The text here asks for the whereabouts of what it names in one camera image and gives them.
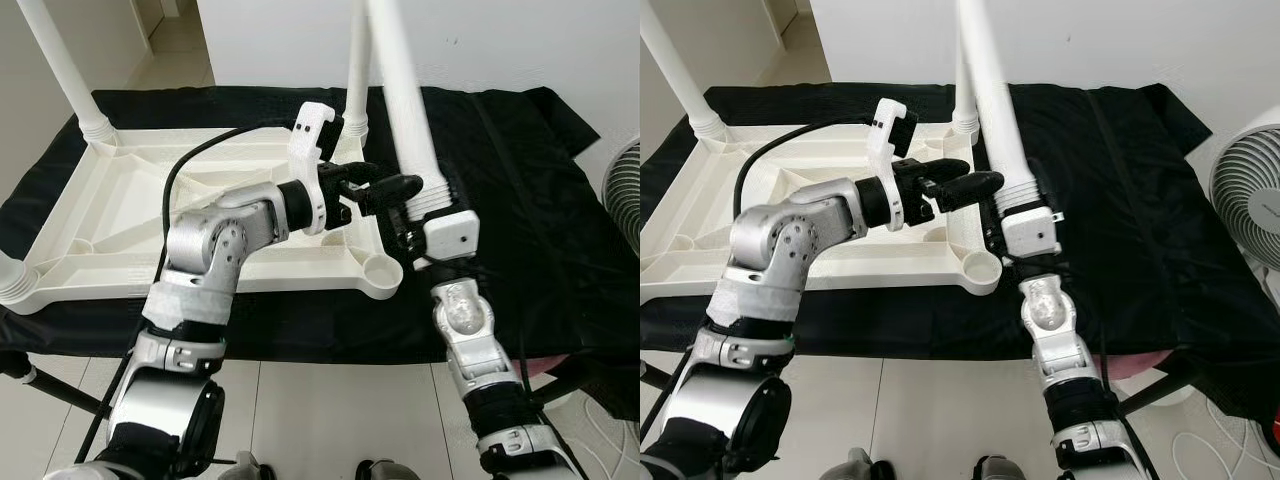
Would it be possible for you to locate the white plastic table leg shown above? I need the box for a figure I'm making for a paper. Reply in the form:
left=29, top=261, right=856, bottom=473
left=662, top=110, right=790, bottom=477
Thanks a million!
left=343, top=0, right=373, bottom=136
left=0, top=250, right=41, bottom=306
left=955, top=0, right=1051, bottom=216
left=365, top=0, right=453, bottom=223
left=15, top=0, right=114, bottom=141
left=950, top=45, right=981, bottom=136
left=640, top=0, right=729, bottom=139

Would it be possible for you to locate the white plastic table top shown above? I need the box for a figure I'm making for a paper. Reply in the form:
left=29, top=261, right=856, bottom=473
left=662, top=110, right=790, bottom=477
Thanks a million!
left=640, top=120, right=1004, bottom=301
left=0, top=125, right=406, bottom=316

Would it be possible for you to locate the black tablecloth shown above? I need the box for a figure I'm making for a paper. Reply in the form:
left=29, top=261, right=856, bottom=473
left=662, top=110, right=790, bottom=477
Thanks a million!
left=640, top=82, right=1280, bottom=421
left=0, top=85, right=641, bottom=421

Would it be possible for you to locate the white round fan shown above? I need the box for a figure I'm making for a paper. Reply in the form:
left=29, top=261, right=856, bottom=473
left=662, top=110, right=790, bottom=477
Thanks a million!
left=600, top=140, right=641, bottom=266
left=1210, top=125, right=1280, bottom=271

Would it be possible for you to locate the pink cloth bundle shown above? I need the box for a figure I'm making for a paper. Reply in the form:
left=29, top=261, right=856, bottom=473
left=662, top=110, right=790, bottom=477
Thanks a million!
left=1105, top=350, right=1186, bottom=379
left=525, top=352, right=591, bottom=381

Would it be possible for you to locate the black metal table leg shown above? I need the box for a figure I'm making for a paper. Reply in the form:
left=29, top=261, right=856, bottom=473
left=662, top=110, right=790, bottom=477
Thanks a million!
left=1120, top=365, right=1201, bottom=416
left=0, top=350, right=106, bottom=416
left=530, top=365, right=601, bottom=411
left=640, top=360, right=691, bottom=396

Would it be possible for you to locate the grey right robot foot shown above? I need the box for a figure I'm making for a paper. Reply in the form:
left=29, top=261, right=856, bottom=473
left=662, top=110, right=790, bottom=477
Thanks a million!
left=975, top=455, right=1026, bottom=480
left=355, top=458, right=411, bottom=480

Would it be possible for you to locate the grey robot foot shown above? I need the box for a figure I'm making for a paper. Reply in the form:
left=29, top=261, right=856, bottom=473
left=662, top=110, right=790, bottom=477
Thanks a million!
left=975, top=455, right=1026, bottom=480
left=835, top=448, right=891, bottom=480
left=355, top=458, right=411, bottom=480
left=215, top=450, right=266, bottom=480

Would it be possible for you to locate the grey left robot foot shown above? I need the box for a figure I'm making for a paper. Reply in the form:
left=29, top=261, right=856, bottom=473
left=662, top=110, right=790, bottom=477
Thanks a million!
left=215, top=450, right=266, bottom=480
left=835, top=448, right=891, bottom=480

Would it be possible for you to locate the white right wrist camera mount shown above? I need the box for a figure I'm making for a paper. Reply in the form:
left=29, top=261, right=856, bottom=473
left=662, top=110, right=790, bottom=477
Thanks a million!
left=1000, top=205, right=1063, bottom=261
left=420, top=205, right=481, bottom=269

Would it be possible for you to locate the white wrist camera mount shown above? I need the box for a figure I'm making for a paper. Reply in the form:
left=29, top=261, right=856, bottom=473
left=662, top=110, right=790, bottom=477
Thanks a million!
left=1000, top=205, right=1063, bottom=261
left=420, top=205, right=481, bottom=269
left=287, top=102, right=346, bottom=236
left=865, top=98, right=921, bottom=233

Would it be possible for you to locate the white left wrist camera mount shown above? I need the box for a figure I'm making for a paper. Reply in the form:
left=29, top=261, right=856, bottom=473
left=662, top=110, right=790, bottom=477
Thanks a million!
left=865, top=98, right=921, bottom=233
left=287, top=102, right=346, bottom=236

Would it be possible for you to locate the white floor cable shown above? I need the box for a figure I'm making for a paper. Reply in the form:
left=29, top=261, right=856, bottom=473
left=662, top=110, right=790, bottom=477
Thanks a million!
left=575, top=395, right=641, bottom=471
left=1195, top=395, right=1280, bottom=471

